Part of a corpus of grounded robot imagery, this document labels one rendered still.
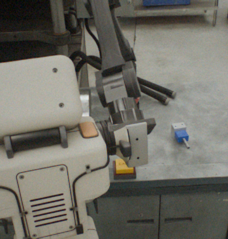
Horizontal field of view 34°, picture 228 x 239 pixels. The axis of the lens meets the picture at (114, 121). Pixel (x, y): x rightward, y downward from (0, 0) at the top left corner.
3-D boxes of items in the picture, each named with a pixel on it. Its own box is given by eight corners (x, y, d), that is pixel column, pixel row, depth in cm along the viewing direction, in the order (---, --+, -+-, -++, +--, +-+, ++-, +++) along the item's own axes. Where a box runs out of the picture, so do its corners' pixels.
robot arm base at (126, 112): (107, 132, 83) (157, 123, 86) (99, 100, 86) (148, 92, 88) (103, 143, 91) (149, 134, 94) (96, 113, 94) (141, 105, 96)
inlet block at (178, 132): (194, 152, 141) (195, 141, 138) (181, 154, 140) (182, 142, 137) (182, 133, 151) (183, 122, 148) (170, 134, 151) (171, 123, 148)
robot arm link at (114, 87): (108, 109, 89) (129, 102, 88) (99, 71, 92) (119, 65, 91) (116, 119, 97) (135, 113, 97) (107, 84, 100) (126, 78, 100)
